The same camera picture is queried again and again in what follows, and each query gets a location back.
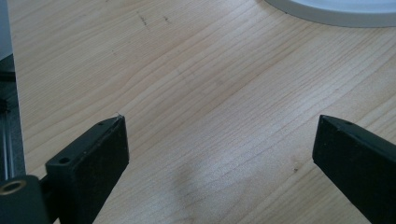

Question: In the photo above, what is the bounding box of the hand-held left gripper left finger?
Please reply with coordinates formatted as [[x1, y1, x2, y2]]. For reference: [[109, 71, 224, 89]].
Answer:
[[45, 115, 130, 224]]

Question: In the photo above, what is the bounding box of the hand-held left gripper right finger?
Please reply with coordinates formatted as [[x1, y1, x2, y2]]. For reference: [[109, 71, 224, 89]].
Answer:
[[312, 114, 396, 224]]

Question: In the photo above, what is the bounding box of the white round plate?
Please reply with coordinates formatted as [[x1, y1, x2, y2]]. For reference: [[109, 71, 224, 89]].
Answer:
[[263, 0, 396, 28]]

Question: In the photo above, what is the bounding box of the metal frame rail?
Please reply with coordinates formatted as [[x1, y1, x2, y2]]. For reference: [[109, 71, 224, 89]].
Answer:
[[0, 53, 27, 181]]

